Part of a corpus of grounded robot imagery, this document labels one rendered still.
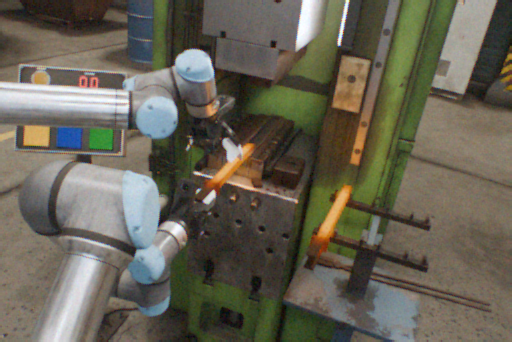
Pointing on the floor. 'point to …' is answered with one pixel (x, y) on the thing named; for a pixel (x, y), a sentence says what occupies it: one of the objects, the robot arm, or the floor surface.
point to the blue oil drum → (140, 30)
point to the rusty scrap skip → (68, 11)
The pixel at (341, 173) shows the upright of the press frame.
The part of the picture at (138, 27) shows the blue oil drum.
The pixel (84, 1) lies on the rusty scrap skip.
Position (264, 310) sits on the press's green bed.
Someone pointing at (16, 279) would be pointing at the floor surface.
